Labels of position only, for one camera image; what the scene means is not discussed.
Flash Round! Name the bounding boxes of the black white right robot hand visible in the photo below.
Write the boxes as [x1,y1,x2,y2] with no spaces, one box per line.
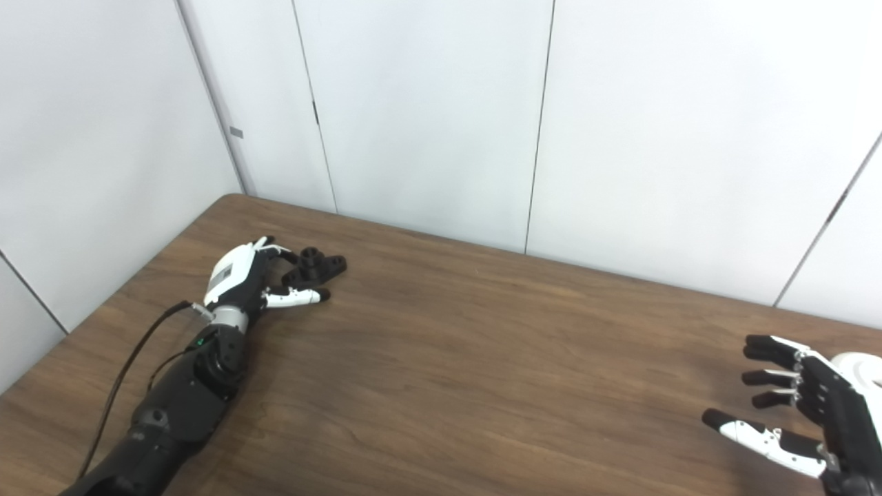
[702,335,882,496]

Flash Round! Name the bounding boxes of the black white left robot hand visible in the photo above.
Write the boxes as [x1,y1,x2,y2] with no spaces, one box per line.
[203,236,331,324]

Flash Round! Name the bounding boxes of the black flanged holder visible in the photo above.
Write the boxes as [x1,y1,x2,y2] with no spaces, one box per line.
[281,246,347,289]

